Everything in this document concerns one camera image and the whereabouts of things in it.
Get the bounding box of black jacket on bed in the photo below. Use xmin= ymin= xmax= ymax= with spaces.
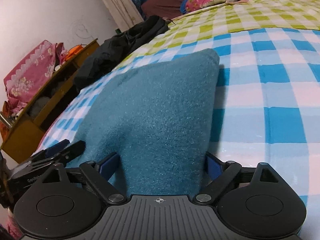
xmin=73 ymin=15 xmax=169 ymax=91

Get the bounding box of left cream curtain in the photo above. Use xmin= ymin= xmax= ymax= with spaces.
xmin=102 ymin=0 xmax=144 ymax=31

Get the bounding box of pink floral cloth bundle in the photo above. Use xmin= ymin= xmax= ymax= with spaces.
xmin=3 ymin=40 xmax=67 ymax=113

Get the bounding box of orange bag on desk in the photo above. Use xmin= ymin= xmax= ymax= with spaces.
xmin=65 ymin=44 xmax=84 ymax=61

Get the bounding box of blue green checkered bedsheet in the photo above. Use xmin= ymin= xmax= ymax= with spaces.
xmin=39 ymin=0 xmax=319 ymax=206

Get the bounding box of teal fleece garment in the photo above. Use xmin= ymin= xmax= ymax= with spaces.
xmin=68 ymin=49 xmax=219 ymax=196

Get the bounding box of wooden desk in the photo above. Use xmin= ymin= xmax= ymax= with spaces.
xmin=1 ymin=39 xmax=99 ymax=163

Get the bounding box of maroon headboard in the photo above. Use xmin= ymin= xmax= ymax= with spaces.
xmin=141 ymin=0 xmax=184 ymax=19

